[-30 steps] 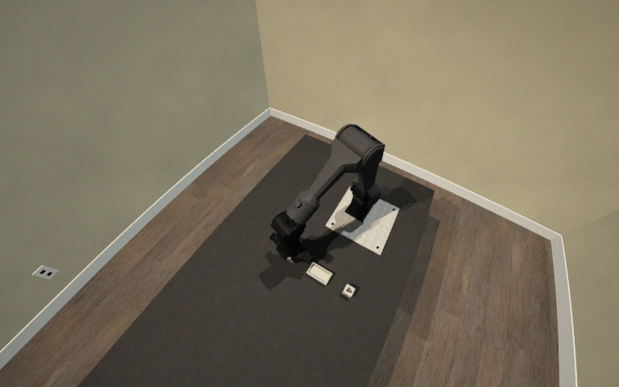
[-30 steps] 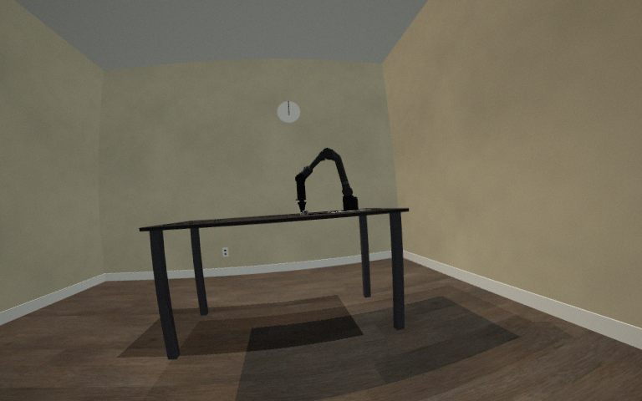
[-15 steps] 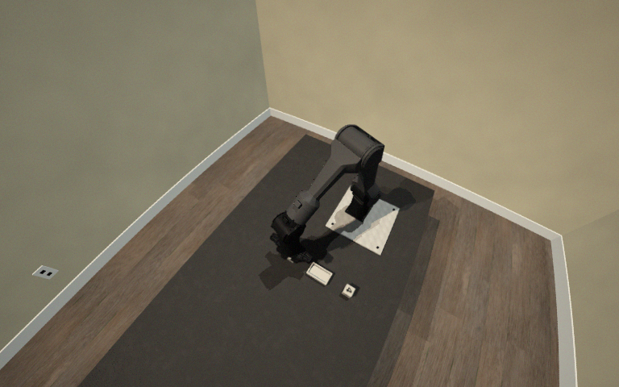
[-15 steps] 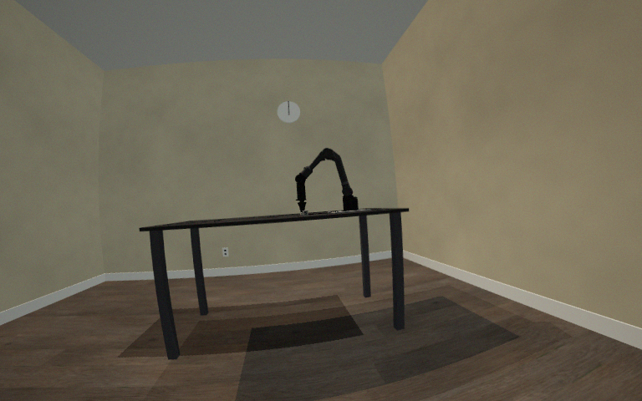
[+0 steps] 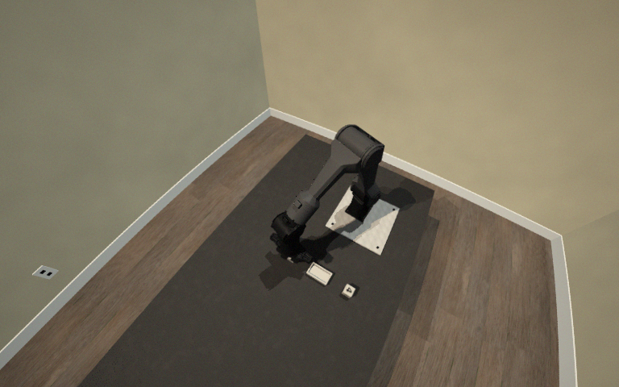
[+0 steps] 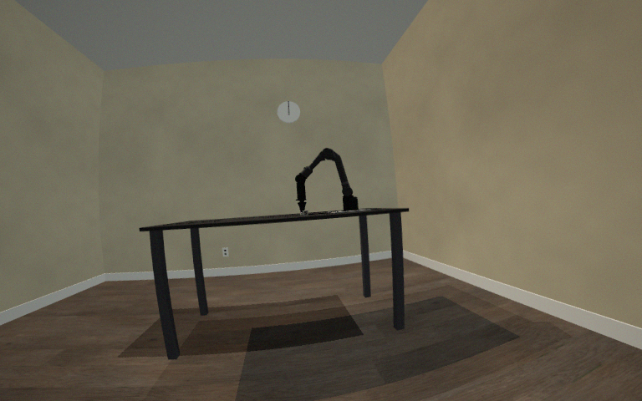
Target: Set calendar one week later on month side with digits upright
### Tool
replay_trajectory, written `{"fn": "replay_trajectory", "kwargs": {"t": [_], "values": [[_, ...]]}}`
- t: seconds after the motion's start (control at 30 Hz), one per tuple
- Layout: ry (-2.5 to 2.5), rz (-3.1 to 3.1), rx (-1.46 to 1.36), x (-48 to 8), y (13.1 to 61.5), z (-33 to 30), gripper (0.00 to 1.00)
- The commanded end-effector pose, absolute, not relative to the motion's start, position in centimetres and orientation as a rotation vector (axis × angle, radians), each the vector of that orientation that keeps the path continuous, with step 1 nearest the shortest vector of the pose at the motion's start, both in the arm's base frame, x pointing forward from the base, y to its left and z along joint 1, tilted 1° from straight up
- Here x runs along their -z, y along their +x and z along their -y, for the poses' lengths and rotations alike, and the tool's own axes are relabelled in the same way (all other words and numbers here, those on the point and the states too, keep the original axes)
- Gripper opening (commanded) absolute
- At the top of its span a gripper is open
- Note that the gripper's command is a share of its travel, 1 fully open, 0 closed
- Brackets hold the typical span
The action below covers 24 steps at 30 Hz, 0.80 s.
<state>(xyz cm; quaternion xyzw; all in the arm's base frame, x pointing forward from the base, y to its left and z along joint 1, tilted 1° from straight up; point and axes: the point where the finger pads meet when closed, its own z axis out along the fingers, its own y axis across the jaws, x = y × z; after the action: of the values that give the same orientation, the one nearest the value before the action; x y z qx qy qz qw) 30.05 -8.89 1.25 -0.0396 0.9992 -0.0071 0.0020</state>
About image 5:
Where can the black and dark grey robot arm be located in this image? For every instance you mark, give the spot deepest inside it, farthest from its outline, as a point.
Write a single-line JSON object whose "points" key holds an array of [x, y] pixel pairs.
{"points": [[352, 151]]}

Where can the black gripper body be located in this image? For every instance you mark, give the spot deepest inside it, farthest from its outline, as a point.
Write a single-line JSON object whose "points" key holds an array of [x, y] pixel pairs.
{"points": [[299, 253]]}

